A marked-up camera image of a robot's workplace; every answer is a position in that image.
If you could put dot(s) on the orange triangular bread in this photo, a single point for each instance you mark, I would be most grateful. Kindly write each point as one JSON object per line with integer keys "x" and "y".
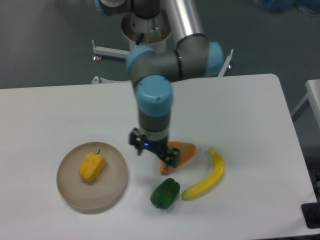
{"x": 186, "y": 152}

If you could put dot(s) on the blue plastic bag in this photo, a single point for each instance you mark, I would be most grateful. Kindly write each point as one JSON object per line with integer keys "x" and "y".
{"x": 311, "y": 7}

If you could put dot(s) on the beige round plate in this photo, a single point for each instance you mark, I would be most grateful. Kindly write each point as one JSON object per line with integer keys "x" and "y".
{"x": 104, "y": 191}

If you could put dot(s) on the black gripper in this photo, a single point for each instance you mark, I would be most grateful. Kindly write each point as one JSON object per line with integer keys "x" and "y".
{"x": 155, "y": 142}

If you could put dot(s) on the green pepper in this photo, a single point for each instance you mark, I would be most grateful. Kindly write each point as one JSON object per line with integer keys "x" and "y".
{"x": 165, "y": 194}

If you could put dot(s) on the yellow pepper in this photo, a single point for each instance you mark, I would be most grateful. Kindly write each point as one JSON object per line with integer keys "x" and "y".
{"x": 91, "y": 166}

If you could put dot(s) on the white side table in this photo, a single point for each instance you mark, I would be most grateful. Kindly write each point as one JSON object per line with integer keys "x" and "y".
{"x": 310, "y": 99}

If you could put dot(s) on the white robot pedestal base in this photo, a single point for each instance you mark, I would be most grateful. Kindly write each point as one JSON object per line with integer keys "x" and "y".
{"x": 152, "y": 32}

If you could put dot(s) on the black device at table edge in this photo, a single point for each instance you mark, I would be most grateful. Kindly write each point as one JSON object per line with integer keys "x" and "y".
{"x": 311, "y": 214}

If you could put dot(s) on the yellow banana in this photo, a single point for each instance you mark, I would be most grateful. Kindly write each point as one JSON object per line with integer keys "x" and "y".
{"x": 196, "y": 190}

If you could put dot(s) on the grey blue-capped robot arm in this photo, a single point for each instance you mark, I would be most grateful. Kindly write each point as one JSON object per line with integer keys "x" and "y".
{"x": 169, "y": 46}

